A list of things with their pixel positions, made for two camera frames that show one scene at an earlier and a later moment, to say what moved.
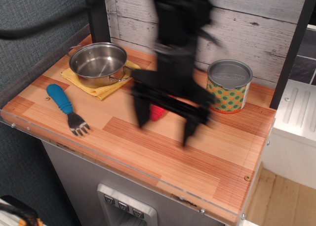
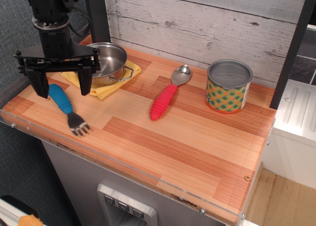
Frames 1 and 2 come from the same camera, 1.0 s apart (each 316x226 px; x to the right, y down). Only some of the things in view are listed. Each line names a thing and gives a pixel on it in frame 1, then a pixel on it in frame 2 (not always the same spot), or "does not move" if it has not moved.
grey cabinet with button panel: x=101 y=194 does not move
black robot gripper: x=173 y=87 → x=58 y=52
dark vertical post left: x=98 y=14 does not move
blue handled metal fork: x=76 y=122 does not move
